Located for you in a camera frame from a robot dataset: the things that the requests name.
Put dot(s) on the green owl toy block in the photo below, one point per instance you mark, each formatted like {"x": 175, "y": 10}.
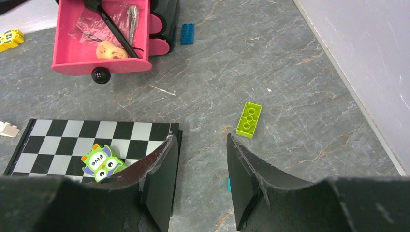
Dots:
{"x": 101, "y": 162}

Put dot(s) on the teal cube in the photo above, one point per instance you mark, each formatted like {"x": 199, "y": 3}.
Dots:
{"x": 228, "y": 184}

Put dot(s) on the blue block behind cabinet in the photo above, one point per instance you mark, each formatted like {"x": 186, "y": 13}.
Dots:
{"x": 187, "y": 34}

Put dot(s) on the black makeup brush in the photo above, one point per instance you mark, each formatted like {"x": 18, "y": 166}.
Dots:
{"x": 96, "y": 6}

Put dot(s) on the black white chessboard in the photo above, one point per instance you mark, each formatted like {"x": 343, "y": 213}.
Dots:
{"x": 55, "y": 146}

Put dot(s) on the clear plastic wrapper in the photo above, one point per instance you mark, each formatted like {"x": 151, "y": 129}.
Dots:
{"x": 91, "y": 29}

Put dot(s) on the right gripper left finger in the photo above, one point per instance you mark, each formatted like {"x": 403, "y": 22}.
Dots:
{"x": 137, "y": 199}

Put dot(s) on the yellow toy block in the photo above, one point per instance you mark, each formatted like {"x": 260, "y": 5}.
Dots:
{"x": 11, "y": 39}

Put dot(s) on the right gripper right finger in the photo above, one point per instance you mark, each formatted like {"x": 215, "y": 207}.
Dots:
{"x": 267, "y": 199}

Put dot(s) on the white lego brick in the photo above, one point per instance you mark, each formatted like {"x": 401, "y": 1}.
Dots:
{"x": 8, "y": 130}

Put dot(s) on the green lego brick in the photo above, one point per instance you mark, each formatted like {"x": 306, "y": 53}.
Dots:
{"x": 249, "y": 119}

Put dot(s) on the black drawer cabinet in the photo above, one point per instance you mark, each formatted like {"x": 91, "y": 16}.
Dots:
{"x": 168, "y": 12}

